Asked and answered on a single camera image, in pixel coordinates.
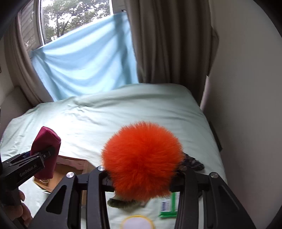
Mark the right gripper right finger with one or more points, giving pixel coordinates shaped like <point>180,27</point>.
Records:
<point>221,207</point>

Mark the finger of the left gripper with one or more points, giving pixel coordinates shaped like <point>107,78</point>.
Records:
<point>19,168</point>

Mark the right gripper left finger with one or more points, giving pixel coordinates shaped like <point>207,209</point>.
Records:
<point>62,209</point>

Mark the magenta soft pouch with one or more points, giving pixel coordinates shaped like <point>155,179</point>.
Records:
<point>48,143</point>

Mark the orange fluffy pom-pom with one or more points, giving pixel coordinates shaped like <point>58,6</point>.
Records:
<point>141,159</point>

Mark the green wet wipes pack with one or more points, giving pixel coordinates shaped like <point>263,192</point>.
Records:
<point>169,206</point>

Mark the yellow rimmed round pad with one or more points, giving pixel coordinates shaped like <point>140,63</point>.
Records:
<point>137,222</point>

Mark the black patterned scarf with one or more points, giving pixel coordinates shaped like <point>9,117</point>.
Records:
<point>191,162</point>

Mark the person's left hand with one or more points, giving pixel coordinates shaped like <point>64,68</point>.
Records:
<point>19,211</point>

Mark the cardboard box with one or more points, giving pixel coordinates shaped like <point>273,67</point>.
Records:
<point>64,165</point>

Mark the pale green bed sheet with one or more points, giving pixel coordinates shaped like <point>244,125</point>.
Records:
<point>85,123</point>

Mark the brown left curtain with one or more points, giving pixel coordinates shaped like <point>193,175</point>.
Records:
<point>21,70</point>

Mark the brown curtain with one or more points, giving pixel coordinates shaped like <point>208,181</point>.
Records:
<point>173,41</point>
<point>21,70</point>

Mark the light blue hanging cloth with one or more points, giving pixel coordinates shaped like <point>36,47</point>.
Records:
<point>96,57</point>

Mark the brown right curtain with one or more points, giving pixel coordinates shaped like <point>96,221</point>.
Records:
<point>173,41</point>

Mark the window frame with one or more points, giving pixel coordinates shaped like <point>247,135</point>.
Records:
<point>44,21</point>

